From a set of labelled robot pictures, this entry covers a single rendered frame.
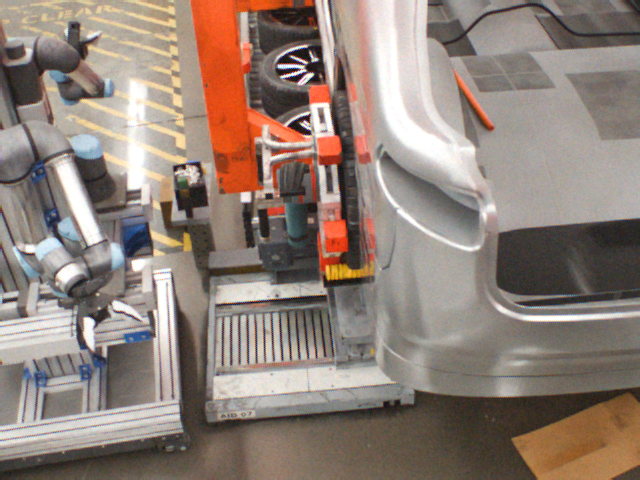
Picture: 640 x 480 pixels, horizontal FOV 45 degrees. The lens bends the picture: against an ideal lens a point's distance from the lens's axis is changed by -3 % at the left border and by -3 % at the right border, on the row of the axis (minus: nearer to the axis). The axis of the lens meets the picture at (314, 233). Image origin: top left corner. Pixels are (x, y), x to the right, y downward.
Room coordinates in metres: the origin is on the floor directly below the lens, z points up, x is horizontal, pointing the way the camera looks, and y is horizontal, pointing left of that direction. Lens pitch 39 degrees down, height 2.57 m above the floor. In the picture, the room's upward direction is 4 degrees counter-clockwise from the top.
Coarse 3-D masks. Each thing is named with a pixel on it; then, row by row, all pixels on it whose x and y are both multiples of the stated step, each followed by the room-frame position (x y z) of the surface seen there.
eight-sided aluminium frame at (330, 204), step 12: (312, 108) 2.47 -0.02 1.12; (324, 108) 2.46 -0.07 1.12; (312, 120) 2.54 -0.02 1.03; (324, 120) 2.54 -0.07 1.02; (324, 132) 2.30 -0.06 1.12; (324, 168) 2.20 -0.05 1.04; (336, 168) 2.20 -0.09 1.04; (324, 180) 2.17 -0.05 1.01; (336, 180) 2.17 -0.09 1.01; (324, 192) 2.14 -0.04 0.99; (336, 192) 2.14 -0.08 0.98; (324, 204) 2.12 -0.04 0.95; (336, 204) 2.12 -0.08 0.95; (324, 216) 2.12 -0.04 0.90; (336, 216) 2.12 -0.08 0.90; (324, 240) 2.14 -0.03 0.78; (324, 252) 2.13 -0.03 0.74; (336, 252) 2.13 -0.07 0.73
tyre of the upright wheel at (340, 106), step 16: (336, 96) 2.47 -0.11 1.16; (336, 112) 2.42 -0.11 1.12; (352, 144) 2.21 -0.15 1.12; (352, 160) 2.17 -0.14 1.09; (352, 176) 2.13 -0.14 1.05; (352, 192) 2.10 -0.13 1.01; (352, 208) 2.08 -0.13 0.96; (352, 224) 2.07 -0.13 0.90; (352, 240) 2.07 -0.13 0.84; (352, 256) 2.08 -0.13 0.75
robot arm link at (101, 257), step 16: (32, 128) 1.90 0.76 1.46; (48, 128) 1.92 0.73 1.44; (48, 144) 1.88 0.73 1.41; (64, 144) 1.90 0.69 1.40; (48, 160) 1.86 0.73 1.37; (64, 160) 1.87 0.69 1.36; (64, 176) 1.84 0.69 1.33; (80, 176) 1.87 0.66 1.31; (64, 192) 1.81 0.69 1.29; (80, 192) 1.82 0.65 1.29; (80, 208) 1.78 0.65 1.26; (80, 224) 1.76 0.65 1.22; (96, 224) 1.77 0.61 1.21; (80, 240) 1.74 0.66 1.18; (96, 240) 1.73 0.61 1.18; (96, 256) 1.70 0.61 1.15; (112, 256) 1.70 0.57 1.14; (96, 272) 1.67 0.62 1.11
